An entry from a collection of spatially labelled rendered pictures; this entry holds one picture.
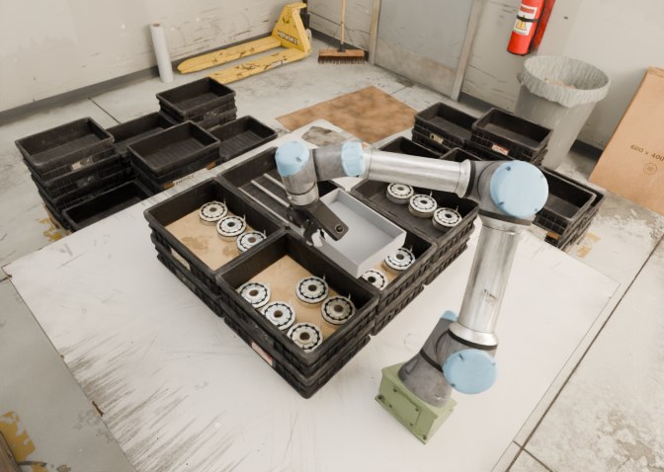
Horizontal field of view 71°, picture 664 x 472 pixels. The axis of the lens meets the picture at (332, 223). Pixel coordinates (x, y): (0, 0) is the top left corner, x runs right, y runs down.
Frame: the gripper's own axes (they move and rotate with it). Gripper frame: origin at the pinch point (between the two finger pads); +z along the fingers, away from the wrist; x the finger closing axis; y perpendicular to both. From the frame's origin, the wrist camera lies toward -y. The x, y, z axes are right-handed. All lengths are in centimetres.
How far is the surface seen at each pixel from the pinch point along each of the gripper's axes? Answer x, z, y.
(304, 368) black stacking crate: 27.0, 15.6, -13.8
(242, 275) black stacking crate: 17.4, 16.2, 22.0
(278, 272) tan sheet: 8.1, 23.3, 17.7
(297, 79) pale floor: -190, 168, 234
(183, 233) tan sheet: 18, 20, 55
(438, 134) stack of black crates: -149, 112, 55
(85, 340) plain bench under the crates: 63, 21, 49
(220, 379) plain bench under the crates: 44, 26, 8
